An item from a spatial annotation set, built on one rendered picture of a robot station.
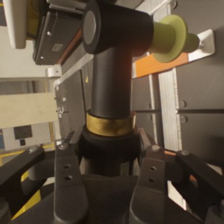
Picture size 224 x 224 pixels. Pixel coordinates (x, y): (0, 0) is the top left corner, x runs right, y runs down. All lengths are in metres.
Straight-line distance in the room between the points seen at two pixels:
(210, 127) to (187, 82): 0.06
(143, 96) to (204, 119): 0.11
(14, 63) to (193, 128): 4.49
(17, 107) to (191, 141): 4.40
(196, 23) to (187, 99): 0.09
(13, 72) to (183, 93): 4.42
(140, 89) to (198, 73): 0.10
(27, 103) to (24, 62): 1.02
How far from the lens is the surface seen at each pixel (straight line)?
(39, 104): 4.53
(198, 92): 0.21
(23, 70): 4.54
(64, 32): 0.50
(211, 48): 0.20
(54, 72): 1.10
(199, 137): 0.22
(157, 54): 0.17
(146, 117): 0.27
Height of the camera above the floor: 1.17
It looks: 29 degrees down
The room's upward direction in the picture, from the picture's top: 98 degrees counter-clockwise
